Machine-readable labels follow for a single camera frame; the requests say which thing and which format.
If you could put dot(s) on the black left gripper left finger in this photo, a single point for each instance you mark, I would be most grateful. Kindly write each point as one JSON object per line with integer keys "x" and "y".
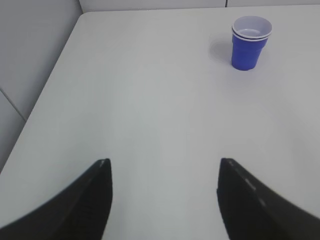
{"x": 79, "y": 212}

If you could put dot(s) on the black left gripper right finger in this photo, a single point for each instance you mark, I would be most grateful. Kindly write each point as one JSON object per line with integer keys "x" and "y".
{"x": 252, "y": 211}

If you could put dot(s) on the blue plastic cup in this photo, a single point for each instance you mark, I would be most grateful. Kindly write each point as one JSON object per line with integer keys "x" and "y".
{"x": 246, "y": 51}
{"x": 252, "y": 27}

